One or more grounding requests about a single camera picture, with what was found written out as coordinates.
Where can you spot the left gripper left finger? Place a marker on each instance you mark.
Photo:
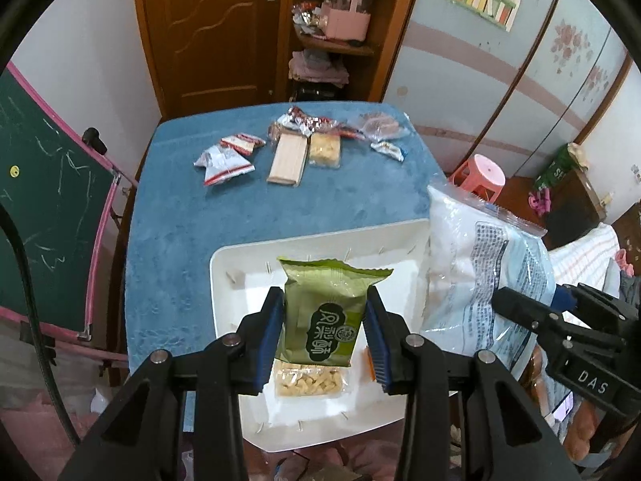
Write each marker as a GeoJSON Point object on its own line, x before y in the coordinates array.
{"type": "Point", "coordinates": [139, 436]}

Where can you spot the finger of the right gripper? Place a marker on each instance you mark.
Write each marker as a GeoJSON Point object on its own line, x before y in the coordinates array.
{"type": "Point", "coordinates": [591, 306]}
{"type": "Point", "coordinates": [535, 316]}

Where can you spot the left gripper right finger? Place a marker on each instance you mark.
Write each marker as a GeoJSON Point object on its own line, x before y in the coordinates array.
{"type": "Point", "coordinates": [465, 417]}

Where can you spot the large white blue bag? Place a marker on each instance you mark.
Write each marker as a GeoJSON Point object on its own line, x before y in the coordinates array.
{"type": "Point", "coordinates": [476, 248]}

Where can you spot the clear bag yellow puffs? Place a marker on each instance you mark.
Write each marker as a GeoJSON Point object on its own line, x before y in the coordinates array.
{"type": "Point", "coordinates": [307, 380]}

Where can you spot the green pastry packet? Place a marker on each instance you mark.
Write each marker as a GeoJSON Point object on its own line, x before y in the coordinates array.
{"type": "Point", "coordinates": [325, 304]}

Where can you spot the clear bag brown cakes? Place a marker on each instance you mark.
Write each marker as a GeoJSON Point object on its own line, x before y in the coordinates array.
{"type": "Point", "coordinates": [379, 126]}

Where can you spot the white red-striped snack bag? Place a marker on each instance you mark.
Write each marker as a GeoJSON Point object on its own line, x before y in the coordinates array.
{"type": "Point", "coordinates": [221, 164]}

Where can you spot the yellow cracker clear pack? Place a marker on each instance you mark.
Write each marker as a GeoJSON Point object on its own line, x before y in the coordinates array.
{"type": "Point", "coordinates": [325, 150]}

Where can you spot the red white cookie packet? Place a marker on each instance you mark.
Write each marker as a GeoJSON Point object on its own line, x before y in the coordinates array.
{"type": "Point", "coordinates": [243, 143]}

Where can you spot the beige soda cracker pack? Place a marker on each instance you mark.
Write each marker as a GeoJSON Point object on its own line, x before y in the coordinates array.
{"type": "Point", "coordinates": [289, 160]}

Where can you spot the dark red brown snack packet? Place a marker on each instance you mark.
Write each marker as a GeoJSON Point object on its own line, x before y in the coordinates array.
{"type": "Point", "coordinates": [305, 124]}

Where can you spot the orange white tube packet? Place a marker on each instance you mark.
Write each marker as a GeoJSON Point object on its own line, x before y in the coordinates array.
{"type": "Point", "coordinates": [370, 364]}

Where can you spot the red candy clear bag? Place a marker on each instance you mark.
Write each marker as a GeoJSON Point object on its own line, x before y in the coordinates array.
{"type": "Point", "coordinates": [346, 131]}

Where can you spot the pink toy on floor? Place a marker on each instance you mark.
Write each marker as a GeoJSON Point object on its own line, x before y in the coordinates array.
{"type": "Point", "coordinates": [540, 201]}

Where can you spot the green bag on floor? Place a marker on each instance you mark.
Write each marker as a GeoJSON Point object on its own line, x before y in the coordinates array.
{"type": "Point", "coordinates": [570, 157]}

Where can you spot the pink plastic stool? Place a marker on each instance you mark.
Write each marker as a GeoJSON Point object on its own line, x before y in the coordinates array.
{"type": "Point", "coordinates": [481, 176]}

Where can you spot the white plastic tray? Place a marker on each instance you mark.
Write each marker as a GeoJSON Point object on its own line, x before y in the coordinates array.
{"type": "Point", "coordinates": [241, 276]}

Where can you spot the blue table cloth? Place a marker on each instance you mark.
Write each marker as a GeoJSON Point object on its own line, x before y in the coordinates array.
{"type": "Point", "coordinates": [179, 221]}

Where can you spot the folded pink cloths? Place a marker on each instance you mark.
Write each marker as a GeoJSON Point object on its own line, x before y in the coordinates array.
{"type": "Point", "coordinates": [314, 66]}

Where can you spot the wooden corner shelf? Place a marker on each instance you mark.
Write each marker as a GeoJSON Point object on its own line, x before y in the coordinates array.
{"type": "Point", "coordinates": [369, 62]}

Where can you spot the pink basket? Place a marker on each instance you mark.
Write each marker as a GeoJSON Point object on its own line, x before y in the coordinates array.
{"type": "Point", "coordinates": [345, 20]}

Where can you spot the brown wooden door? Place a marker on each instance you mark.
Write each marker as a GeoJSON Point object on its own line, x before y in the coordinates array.
{"type": "Point", "coordinates": [209, 55]}

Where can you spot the green chalkboard pink frame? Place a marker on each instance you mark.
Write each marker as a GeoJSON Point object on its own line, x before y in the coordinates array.
{"type": "Point", "coordinates": [58, 192]}

